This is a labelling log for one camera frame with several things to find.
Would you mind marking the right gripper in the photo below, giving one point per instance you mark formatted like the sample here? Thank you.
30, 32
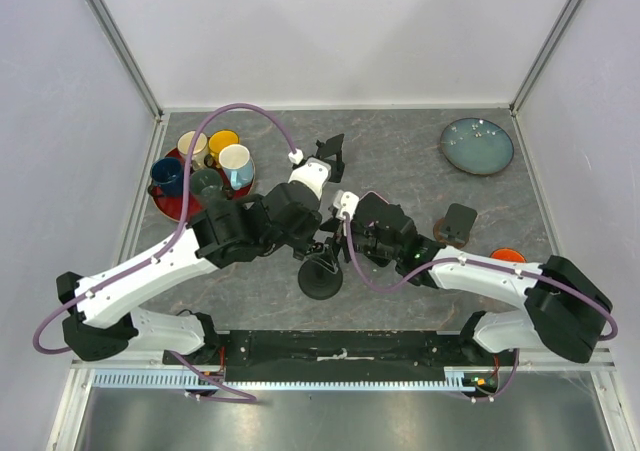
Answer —
333, 244

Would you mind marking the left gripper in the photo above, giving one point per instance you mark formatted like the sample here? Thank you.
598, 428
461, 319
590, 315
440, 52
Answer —
303, 240

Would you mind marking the black round-base phone stand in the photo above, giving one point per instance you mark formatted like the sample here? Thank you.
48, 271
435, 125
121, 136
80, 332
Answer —
320, 276

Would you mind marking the phone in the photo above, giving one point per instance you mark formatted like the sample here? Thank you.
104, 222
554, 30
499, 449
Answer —
376, 195

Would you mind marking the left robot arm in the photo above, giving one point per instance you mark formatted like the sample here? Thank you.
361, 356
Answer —
108, 318

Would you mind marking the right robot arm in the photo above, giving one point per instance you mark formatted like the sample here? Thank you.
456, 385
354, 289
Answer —
554, 304

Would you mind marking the black folding phone stand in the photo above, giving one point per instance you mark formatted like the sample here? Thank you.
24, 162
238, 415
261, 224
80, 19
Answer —
331, 152

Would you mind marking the wooden-base phone stand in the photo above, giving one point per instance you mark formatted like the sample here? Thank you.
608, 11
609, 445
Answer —
454, 228

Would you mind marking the light blue mug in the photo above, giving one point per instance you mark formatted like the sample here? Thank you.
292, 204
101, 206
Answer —
237, 163

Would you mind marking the dark green glass mug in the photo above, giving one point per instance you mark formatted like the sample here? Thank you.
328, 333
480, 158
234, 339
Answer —
209, 188

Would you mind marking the yellow mug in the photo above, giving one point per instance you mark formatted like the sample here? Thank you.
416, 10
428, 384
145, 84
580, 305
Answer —
216, 143

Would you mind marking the cream mug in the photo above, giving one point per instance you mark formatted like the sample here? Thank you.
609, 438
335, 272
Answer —
200, 149

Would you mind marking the red round tray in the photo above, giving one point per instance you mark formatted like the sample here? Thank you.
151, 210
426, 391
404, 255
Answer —
171, 206

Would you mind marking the dark blue mug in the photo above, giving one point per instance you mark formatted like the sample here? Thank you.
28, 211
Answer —
167, 178

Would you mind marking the orange mug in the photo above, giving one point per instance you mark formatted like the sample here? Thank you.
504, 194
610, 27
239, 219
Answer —
509, 255

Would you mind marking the blue-green ceramic plate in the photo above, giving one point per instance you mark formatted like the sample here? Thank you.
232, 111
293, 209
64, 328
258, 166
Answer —
477, 146

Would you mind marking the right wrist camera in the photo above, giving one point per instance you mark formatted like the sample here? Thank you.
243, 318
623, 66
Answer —
344, 205

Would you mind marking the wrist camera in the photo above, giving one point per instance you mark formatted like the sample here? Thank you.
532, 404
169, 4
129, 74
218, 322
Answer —
344, 205
311, 172

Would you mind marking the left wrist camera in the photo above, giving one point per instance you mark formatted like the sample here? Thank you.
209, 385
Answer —
311, 172

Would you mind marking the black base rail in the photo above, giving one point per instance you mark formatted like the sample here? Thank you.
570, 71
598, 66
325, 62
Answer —
342, 356

